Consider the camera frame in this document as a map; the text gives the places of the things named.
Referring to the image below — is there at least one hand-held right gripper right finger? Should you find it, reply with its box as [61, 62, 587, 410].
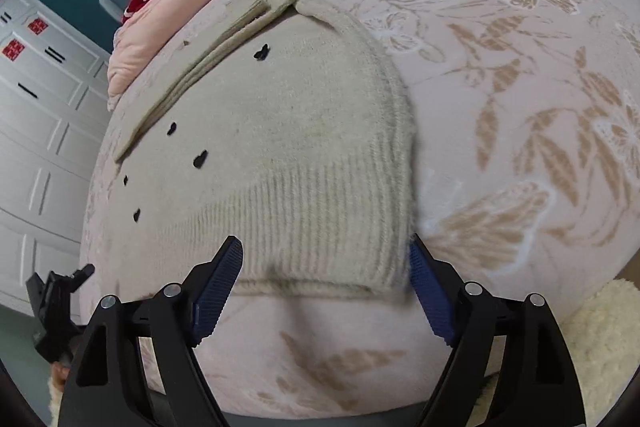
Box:
[407, 234, 587, 427]

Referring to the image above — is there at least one beige knitted sweater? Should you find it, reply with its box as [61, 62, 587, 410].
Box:
[107, 0, 420, 308]

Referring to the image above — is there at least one white wardrobe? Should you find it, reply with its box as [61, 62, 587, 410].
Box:
[0, 0, 117, 320]

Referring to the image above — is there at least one pink floral bed blanket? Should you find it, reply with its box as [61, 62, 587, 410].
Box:
[80, 0, 640, 422]

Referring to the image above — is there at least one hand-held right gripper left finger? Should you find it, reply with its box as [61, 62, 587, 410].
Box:
[59, 235, 245, 427]

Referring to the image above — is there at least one person's left hand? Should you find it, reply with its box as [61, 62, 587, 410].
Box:
[50, 361, 75, 390]

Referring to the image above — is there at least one person's left forearm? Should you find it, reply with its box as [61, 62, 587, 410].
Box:
[46, 379, 67, 427]

